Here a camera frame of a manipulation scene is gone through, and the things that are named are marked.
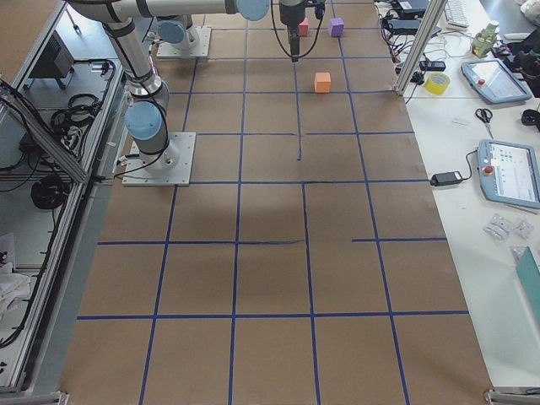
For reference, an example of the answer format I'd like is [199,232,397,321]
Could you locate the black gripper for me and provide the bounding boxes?
[278,0,306,62]

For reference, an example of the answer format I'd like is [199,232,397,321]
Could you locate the orange foam block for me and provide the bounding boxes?
[314,72,332,94]

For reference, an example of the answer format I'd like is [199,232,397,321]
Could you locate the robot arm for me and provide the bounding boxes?
[157,15,198,51]
[68,1,273,173]

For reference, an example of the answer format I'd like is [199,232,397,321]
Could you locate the red foam block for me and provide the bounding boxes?
[298,18,310,37]

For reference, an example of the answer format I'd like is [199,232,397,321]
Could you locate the purple foam block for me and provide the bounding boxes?
[328,17,344,37]

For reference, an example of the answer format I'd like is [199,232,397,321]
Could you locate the yellow tape roll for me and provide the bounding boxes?
[424,72,451,95]

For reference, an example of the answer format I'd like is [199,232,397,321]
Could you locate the upper teach pendant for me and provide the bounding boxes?
[461,59,532,104]

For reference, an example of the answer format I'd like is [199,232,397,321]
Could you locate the teach pendant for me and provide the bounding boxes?
[477,139,539,209]
[461,59,532,104]

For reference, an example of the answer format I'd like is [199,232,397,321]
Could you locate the black scissors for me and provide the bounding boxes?
[475,108,494,139]

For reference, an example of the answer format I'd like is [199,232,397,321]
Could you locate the black power adapter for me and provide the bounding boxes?
[429,171,464,186]

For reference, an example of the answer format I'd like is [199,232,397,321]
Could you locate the black control box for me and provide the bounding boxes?
[25,31,74,89]

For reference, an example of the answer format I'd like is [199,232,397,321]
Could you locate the lower teach pendant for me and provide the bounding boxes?
[477,139,539,209]

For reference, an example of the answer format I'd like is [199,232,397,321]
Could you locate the teal board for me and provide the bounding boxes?
[516,247,540,325]

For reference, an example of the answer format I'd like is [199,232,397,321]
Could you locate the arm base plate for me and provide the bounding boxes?
[157,21,212,59]
[121,132,196,186]

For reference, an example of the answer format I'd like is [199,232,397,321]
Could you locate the aluminium frame post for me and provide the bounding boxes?
[394,0,446,95]

